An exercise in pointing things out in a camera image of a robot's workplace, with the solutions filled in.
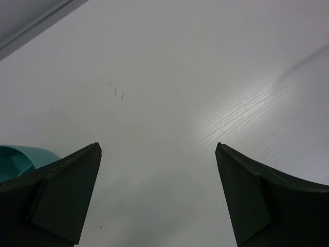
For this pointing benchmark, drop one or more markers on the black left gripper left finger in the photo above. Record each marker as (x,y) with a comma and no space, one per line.
(48,207)

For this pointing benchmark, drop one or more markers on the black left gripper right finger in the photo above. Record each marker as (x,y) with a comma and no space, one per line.
(268,207)

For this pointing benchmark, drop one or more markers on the teal ribbed divided container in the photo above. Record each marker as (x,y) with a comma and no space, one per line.
(20,160)

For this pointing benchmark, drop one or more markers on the aluminium table frame rail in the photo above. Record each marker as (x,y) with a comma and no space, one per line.
(22,21)

